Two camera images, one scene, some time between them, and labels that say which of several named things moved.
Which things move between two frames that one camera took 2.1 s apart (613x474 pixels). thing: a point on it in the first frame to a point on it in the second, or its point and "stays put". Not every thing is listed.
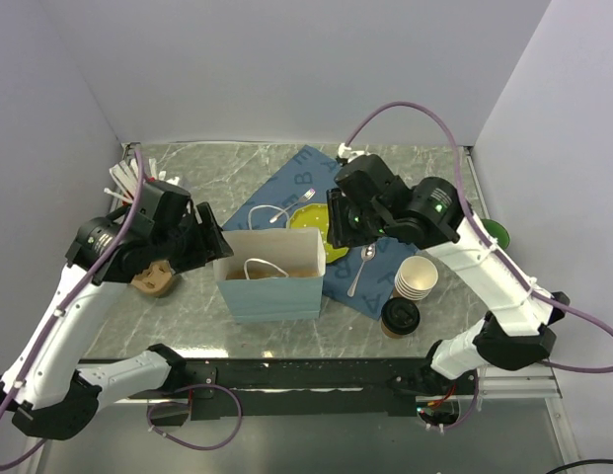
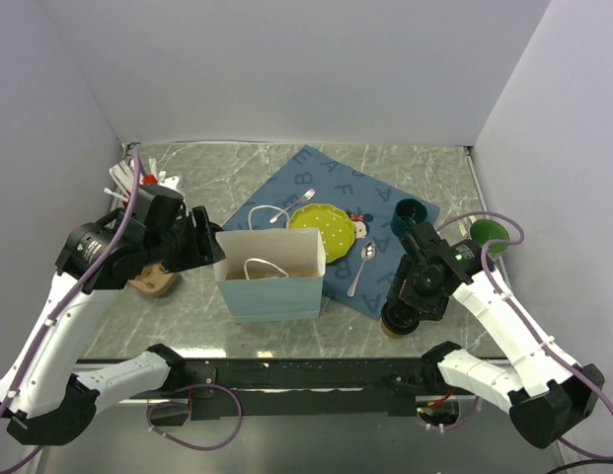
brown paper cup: (394, 336) stays put
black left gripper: (208, 245) stays put
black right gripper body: (367, 225) to (419, 290)
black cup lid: (400, 316) stays put
